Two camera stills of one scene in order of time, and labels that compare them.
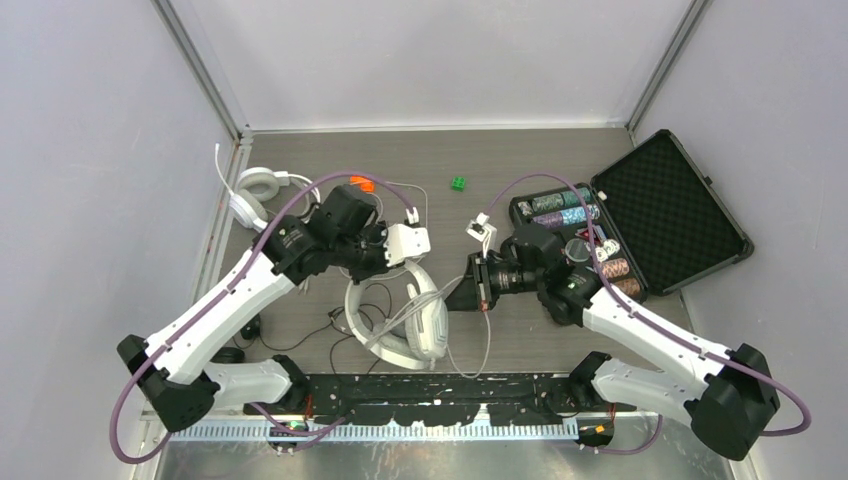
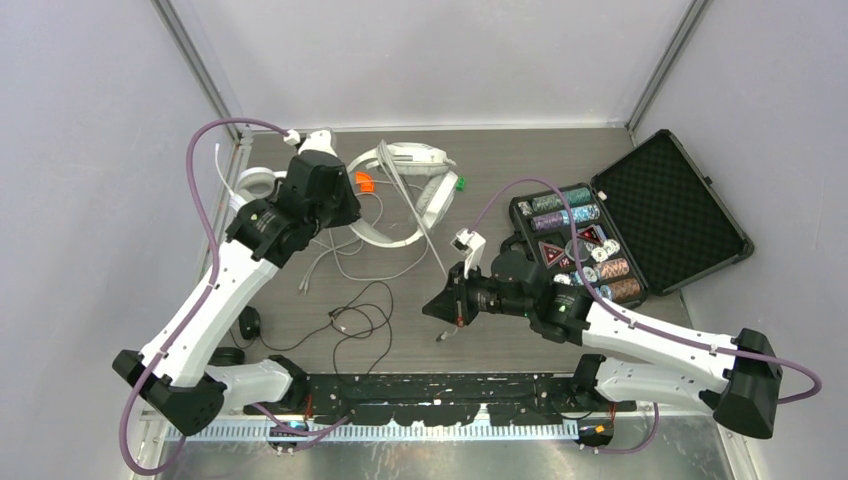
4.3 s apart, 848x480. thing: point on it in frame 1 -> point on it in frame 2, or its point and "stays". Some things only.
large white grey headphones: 417,342 -> 417,159
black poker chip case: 647,224 stays
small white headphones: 262,192 stays
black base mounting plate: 449,398 stays
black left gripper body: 364,255 -> 339,209
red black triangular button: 584,233 stays
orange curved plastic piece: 366,185 stays
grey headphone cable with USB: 426,300 -> 384,148
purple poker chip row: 550,220 stays
